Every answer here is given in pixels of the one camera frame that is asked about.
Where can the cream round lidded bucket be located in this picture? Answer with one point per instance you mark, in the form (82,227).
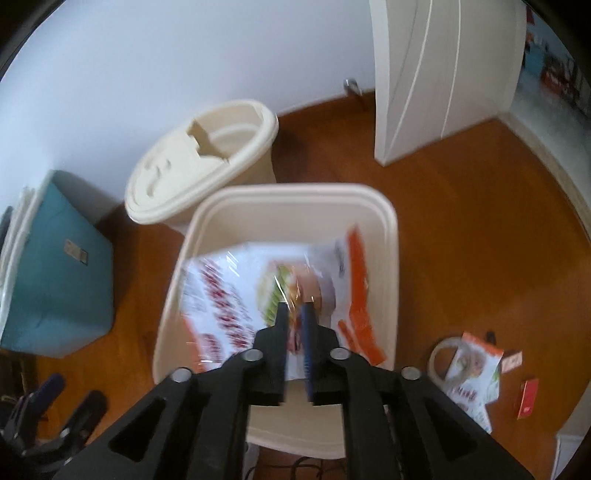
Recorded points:
(161,184)

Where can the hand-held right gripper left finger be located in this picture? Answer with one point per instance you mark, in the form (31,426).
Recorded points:
(280,355)

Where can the crumpled printed food wrapper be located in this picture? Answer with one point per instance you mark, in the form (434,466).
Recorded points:
(475,369)

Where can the white door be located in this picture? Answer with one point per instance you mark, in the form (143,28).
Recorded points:
(415,92)

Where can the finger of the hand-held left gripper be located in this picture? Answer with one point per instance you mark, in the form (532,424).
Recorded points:
(46,392)
(85,415)

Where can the white flat panel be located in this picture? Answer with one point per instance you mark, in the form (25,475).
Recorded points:
(21,217)

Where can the small black object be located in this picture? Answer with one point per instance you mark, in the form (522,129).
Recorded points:
(491,337)

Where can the white orange snack wrapper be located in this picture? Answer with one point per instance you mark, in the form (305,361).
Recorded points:
(231,286)

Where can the small red packet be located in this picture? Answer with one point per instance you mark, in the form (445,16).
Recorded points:
(527,399)

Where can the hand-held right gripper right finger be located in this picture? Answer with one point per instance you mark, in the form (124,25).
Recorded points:
(308,350)

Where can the cream square plastic bin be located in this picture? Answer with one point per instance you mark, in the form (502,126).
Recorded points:
(277,217)

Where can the teal storage box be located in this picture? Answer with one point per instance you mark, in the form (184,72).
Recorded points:
(55,277)

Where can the colourful wall poster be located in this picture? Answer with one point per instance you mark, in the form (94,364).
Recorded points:
(554,60)

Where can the metal door stopper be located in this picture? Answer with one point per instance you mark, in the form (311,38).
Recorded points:
(352,86)

